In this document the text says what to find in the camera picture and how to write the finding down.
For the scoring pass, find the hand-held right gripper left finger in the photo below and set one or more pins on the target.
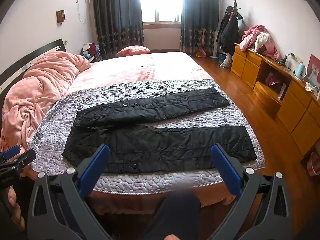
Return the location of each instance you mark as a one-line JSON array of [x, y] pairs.
[[96, 166]]

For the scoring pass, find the black quilted pants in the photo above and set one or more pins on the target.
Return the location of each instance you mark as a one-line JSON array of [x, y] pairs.
[[162, 150]]

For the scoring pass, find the pile of pink clothes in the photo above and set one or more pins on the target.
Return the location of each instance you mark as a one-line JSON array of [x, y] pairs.
[[257, 40]]

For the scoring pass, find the yellow wooden dresser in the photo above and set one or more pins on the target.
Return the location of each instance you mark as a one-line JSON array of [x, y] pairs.
[[295, 105]]

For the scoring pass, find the person's leg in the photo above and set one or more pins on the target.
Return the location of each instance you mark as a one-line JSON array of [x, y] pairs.
[[175, 217]]

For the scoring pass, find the cluttered nightstand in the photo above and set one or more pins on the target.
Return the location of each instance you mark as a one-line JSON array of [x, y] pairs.
[[96, 58]]

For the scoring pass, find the pink bowl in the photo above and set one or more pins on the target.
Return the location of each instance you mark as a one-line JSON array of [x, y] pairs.
[[313, 165]]

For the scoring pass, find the white plastic bag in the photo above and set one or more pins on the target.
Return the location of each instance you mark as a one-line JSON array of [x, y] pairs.
[[226, 61]]

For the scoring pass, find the pink bag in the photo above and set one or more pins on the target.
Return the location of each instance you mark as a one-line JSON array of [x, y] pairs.
[[272, 81]]

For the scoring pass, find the dark patterned curtain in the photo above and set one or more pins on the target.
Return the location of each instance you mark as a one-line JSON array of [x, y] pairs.
[[200, 17], [117, 17]]

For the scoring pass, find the broom with dustpan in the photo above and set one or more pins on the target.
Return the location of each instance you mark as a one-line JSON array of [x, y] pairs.
[[201, 53]]

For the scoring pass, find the wooden coat rack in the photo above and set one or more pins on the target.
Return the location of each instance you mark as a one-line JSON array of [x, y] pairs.
[[235, 3]]

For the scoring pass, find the tissue box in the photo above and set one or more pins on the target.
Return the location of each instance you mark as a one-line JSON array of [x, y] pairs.
[[85, 54]]

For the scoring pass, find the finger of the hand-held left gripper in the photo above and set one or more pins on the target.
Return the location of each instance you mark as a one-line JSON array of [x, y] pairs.
[[25, 158], [12, 151]]

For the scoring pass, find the white crumpled cloth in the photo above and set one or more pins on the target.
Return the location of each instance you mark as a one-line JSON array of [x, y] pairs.
[[311, 87]]

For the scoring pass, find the brown wall box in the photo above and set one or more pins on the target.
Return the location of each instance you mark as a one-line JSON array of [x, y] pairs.
[[60, 16]]

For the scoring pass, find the light blue kettle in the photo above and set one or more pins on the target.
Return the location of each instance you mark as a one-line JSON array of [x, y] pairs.
[[300, 71]]

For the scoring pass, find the dark hanging coats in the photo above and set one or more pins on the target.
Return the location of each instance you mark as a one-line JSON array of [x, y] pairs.
[[228, 32]]

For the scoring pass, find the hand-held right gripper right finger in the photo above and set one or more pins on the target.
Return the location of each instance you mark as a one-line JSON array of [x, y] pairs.
[[226, 171]]

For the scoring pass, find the bright window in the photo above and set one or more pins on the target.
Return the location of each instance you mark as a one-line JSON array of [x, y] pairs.
[[162, 0]]

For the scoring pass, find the pink pillow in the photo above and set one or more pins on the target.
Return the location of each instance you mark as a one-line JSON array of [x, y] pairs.
[[132, 50]]

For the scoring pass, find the red photo frame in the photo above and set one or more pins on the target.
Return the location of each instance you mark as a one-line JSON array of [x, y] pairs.
[[313, 67]]

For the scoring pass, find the pink fleece blanket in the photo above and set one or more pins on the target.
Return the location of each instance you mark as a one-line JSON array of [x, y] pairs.
[[37, 85]]

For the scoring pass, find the dark wooden headboard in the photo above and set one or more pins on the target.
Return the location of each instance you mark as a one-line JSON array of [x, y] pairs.
[[37, 52]]

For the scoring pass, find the white tower fan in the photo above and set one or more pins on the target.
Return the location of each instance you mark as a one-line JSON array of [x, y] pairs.
[[215, 42]]

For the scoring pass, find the grey quilted bedspread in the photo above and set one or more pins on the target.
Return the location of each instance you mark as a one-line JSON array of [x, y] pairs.
[[105, 96]]

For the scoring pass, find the person's left hand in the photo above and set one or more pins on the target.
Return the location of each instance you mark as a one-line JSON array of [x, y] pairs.
[[15, 206]]

